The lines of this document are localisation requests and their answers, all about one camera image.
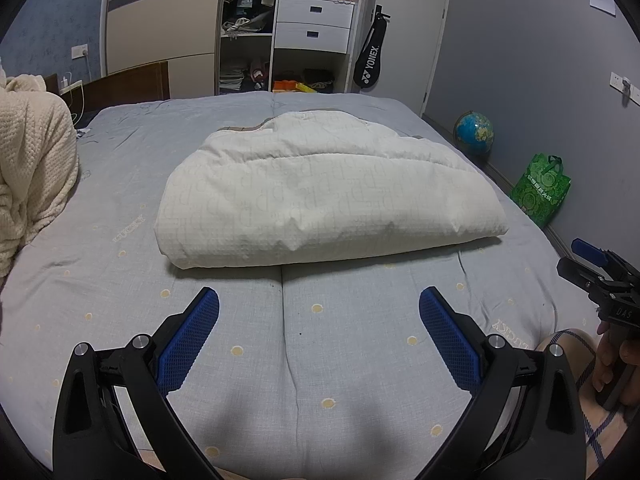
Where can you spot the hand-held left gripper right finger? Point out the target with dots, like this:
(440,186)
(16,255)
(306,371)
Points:
(445,335)

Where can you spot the green shopping bag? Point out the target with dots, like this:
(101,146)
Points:
(540,190)

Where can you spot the bed with grey sheet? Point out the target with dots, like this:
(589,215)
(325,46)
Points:
(350,310)

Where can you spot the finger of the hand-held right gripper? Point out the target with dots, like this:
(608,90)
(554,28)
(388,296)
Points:
(577,272)
(587,250)

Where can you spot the wall socket with plug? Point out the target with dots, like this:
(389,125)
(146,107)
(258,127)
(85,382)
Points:
(620,82)

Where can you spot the cream textured blanket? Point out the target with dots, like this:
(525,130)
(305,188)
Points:
(35,160)

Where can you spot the black racket bag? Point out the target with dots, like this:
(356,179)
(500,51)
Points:
(367,65)

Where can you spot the pale cloth bundle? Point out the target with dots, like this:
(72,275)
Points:
(245,26)

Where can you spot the white door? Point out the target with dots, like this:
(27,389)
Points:
(415,35)

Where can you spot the white drawer unit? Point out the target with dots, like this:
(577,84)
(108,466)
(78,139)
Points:
(310,15)

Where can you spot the blue globe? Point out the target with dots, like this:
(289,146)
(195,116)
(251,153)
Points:
(472,130)

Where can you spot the cream sliding-door wardrobe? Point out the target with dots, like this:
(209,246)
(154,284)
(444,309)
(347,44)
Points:
(150,10)

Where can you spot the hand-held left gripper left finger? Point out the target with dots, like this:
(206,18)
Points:
(195,330)

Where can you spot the person's checked trouser leg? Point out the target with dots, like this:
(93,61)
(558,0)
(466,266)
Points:
(600,440)

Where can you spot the white wall socket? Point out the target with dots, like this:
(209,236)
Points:
(80,50)

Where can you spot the white hooded padded coat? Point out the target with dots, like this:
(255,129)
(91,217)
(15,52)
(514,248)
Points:
(325,200)

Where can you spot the person's right hand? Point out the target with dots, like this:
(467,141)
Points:
(602,365)

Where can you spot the yellow packet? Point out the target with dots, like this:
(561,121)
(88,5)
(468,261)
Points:
(306,87)

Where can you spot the white charger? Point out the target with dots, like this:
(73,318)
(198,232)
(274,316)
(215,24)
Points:
(71,86)

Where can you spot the orange and yellow folded clothes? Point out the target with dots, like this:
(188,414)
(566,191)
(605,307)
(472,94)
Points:
(285,86)

